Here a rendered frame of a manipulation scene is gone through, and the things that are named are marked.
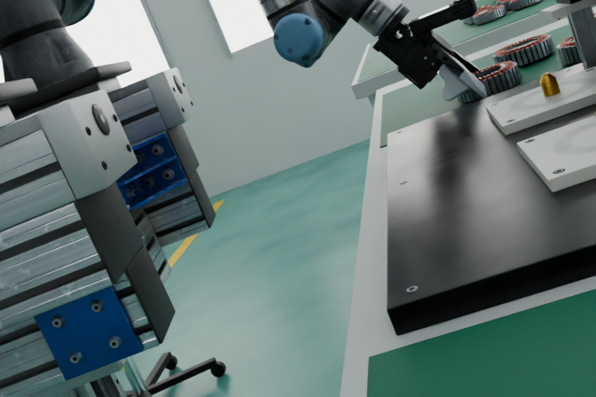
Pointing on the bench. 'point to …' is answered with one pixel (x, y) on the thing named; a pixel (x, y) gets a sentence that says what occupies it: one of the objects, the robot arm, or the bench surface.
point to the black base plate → (479, 216)
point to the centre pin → (549, 84)
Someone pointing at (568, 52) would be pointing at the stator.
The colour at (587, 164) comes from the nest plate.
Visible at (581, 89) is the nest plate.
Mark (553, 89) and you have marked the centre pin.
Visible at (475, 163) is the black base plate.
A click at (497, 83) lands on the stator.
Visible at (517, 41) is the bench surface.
